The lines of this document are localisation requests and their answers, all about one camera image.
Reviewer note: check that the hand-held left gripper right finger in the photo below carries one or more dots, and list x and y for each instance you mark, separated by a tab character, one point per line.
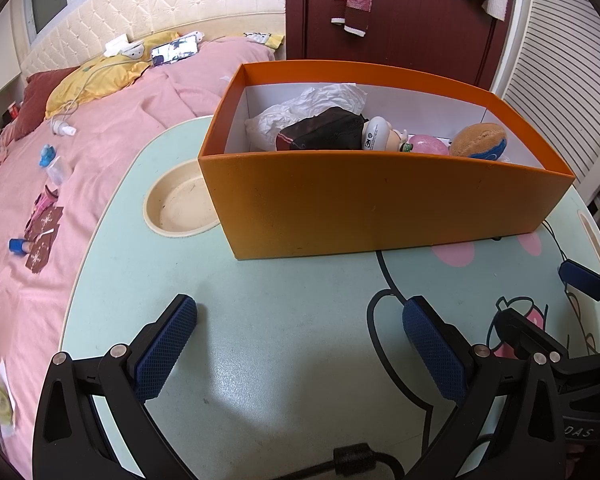
432	355

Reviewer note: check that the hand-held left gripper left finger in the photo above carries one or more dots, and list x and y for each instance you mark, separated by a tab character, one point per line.
165	350

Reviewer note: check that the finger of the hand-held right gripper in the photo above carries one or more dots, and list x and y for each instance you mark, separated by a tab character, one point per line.
512	332
582	277

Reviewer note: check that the orange cardboard box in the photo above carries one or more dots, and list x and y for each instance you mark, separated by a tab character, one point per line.
380	200

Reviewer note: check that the brown plush bear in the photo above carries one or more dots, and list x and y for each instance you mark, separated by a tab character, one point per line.
475	140

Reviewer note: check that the pink heart-shaped dish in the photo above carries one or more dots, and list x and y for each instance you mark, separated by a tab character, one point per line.
427	145

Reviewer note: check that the white-haired figurine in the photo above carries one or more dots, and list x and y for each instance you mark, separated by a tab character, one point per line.
377	132

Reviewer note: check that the dark brown pouch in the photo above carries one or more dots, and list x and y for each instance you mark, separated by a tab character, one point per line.
325	132

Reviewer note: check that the white tissue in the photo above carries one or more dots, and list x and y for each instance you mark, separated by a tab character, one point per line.
320	102

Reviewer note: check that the light green cartoon desktop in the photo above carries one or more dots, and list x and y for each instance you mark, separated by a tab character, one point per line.
280	285

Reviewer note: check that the blue bottle cap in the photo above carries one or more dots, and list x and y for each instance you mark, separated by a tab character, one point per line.
19	246

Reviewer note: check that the small pink packet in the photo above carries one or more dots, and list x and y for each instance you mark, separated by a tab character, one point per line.
46	202

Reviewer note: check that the white louvered door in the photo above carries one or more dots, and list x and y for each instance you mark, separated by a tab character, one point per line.
565	70

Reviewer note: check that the small clear plastic bag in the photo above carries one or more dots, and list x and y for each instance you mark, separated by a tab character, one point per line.
60	170

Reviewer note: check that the small blue toy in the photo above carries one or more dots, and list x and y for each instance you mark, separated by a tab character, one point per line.
47	156

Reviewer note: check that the pink duvet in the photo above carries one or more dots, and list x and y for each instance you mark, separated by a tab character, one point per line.
120	120

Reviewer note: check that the white spray bottle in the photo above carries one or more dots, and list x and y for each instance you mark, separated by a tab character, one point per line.
60	126

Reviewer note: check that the large yellow pillow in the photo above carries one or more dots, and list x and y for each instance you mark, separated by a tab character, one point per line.
95	80

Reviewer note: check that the dark red pillow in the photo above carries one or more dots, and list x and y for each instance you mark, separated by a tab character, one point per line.
35	95

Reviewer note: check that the smartphone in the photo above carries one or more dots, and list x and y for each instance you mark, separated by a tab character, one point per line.
175	50

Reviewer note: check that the dark red wooden door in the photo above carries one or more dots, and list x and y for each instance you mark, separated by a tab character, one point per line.
415	25

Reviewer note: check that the pill blister pack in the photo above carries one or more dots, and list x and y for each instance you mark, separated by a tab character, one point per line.
257	38

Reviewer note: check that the small yellow pillow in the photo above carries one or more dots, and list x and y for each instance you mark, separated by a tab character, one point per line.
277	41

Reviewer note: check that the cream tufted headboard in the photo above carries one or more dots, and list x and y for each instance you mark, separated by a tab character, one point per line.
180	0

